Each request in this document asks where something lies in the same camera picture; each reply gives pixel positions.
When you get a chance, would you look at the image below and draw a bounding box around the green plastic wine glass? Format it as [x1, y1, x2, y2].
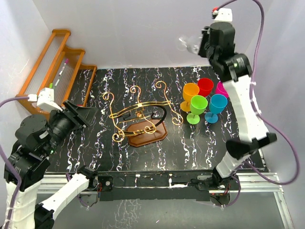
[186, 95, 208, 125]

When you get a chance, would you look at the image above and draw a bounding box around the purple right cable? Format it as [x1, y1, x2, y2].
[197, 0, 300, 208]

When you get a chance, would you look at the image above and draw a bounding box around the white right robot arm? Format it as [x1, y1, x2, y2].
[198, 21, 277, 189]

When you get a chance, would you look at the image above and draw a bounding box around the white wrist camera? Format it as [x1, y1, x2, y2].
[212, 8, 233, 22]
[27, 88, 62, 113]

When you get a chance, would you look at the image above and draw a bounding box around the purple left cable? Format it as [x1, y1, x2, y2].
[0, 95, 31, 227]

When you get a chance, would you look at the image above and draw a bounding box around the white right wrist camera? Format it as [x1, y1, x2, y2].
[212, 8, 233, 22]

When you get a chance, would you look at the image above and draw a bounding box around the gold wire wine glass rack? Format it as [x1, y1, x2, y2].
[102, 81, 183, 147]

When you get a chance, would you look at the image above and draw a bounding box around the purple cable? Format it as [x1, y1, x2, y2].
[0, 95, 31, 227]
[197, 0, 300, 208]

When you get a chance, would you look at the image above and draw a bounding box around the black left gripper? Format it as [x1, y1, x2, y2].
[43, 99, 98, 155]

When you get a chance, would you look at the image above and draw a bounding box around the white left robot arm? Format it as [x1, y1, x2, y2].
[0, 100, 99, 229]

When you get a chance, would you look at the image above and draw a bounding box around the orange wooden shelf rack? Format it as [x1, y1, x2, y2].
[16, 29, 97, 106]

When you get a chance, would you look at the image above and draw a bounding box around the pink plastic wine glass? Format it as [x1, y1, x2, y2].
[215, 82, 229, 98]

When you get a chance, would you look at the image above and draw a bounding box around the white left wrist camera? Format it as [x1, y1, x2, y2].
[27, 88, 62, 113]

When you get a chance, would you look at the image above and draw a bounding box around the orange yellow plastic wine glass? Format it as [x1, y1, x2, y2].
[180, 83, 200, 112]

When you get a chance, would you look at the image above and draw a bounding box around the clear glass wine glass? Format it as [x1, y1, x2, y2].
[176, 35, 202, 54]

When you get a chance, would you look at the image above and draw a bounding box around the blue plastic wine glass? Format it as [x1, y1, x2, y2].
[204, 94, 228, 124]

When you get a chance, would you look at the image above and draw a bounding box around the red plastic wine glass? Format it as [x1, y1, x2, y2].
[197, 78, 214, 97]

